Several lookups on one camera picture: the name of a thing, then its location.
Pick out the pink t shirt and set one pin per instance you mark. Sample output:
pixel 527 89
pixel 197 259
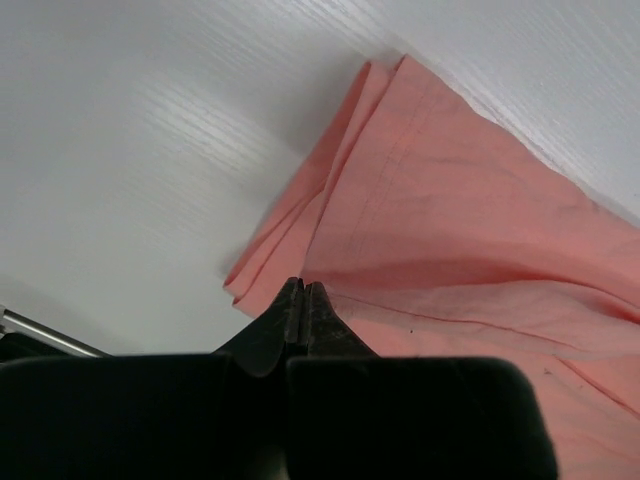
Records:
pixel 437 232

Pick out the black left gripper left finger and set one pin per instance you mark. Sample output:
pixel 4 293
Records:
pixel 258 348

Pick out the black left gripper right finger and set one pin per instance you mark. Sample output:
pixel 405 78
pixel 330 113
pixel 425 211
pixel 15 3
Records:
pixel 322 333

